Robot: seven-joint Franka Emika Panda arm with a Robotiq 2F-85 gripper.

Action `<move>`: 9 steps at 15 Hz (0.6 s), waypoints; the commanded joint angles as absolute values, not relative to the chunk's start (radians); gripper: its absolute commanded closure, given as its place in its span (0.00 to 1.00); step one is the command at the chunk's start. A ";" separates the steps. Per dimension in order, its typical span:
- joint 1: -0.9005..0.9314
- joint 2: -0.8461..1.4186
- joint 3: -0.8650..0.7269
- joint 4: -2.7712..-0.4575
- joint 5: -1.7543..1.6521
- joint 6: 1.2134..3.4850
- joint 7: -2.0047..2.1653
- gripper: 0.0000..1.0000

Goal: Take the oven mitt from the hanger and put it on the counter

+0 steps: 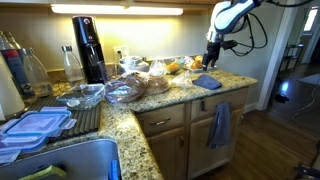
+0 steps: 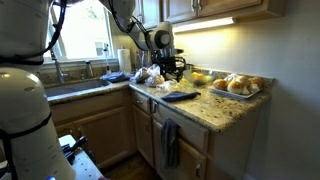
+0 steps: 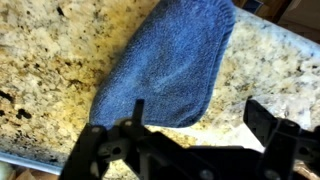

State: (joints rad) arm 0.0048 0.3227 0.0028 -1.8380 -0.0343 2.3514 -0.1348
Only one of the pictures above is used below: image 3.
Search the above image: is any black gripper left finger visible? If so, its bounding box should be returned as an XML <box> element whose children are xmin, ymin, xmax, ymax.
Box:
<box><xmin>59</xmin><ymin>98</ymin><xmax>153</xmax><ymax>180</ymax></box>

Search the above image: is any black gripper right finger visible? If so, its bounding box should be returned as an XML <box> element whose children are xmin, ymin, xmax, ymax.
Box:
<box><xmin>242</xmin><ymin>98</ymin><xmax>320</xmax><ymax>180</ymax></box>

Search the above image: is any blue terry cloth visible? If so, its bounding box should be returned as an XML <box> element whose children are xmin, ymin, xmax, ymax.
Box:
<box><xmin>88</xmin><ymin>0</ymin><xmax>238</xmax><ymax>130</ymax></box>

